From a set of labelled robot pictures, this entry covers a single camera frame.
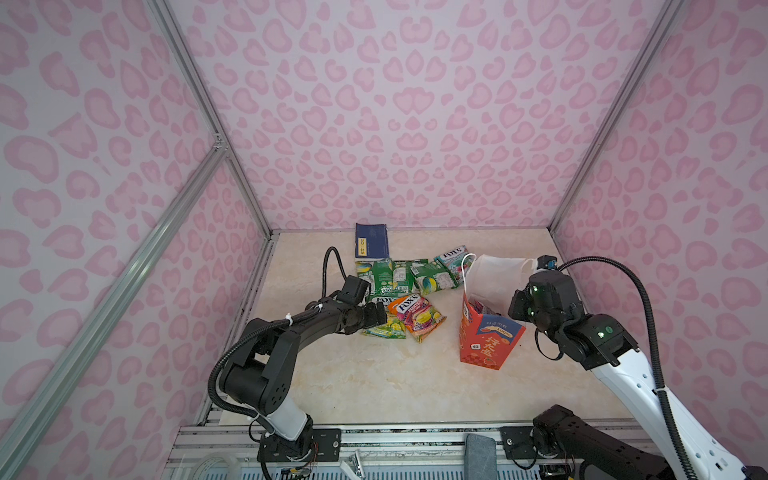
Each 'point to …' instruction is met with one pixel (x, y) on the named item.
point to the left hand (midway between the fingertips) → (378, 314)
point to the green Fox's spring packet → (387, 297)
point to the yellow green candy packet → (393, 328)
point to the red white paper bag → (488, 333)
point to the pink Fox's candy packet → (419, 316)
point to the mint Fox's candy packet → (456, 263)
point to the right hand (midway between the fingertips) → (516, 293)
